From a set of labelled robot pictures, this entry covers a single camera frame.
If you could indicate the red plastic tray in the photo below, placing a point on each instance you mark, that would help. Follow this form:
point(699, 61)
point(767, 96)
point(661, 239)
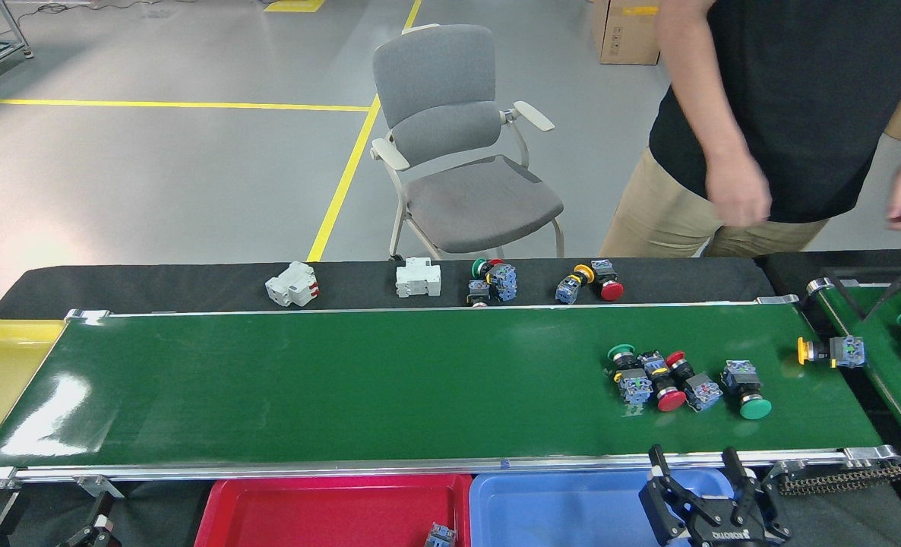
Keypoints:
point(306, 516)

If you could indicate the grey office chair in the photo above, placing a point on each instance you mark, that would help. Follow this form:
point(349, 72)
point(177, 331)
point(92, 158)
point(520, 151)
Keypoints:
point(435, 76)

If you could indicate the red push button switch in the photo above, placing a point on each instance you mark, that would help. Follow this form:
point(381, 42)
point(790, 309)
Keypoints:
point(703, 393)
point(504, 282)

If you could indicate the person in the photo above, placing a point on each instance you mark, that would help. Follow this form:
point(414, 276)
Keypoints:
point(800, 91)

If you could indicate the red mushroom push button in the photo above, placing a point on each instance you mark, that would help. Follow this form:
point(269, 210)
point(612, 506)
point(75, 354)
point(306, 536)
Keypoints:
point(611, 290)
point(671, 399)

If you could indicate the blue plastic tray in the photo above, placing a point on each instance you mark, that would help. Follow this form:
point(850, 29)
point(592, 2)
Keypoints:
point(557, 516)

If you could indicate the yellow mushroom push button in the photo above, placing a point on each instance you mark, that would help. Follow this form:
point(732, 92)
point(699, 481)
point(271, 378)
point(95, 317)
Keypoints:
point(568, 291)

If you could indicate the person's right forearm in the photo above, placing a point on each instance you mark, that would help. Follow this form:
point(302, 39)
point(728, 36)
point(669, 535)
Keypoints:
point(705, 99)

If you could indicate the yellow push button switch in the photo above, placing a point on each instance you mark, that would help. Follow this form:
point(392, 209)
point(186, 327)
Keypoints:
point(848, 352)

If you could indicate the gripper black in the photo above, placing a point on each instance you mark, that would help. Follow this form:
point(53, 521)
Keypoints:
point(724, 536)

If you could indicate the person's right hand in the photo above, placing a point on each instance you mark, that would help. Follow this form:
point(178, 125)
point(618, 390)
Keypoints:
point(739, 194)

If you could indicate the blue grey switch contact block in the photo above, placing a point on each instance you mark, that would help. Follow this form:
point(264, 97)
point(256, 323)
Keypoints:
point(441, 536)

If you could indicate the white circuit breaker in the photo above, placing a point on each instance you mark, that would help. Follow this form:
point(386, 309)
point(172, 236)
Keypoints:
point(418, 279)
point(292, 287)

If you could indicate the brown cardboard box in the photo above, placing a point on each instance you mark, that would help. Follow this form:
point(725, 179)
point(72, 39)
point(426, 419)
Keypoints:
point(625, 38)

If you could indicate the green mushroom push button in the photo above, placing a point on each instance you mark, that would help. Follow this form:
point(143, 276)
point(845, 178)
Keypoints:
point(755, 409)

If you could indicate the long green conveyor belt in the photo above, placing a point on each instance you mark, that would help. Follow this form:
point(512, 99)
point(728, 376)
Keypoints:
point(344, 380)

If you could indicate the short green feeder conveyor belt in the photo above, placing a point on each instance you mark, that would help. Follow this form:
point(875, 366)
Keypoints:
point(883, 357)

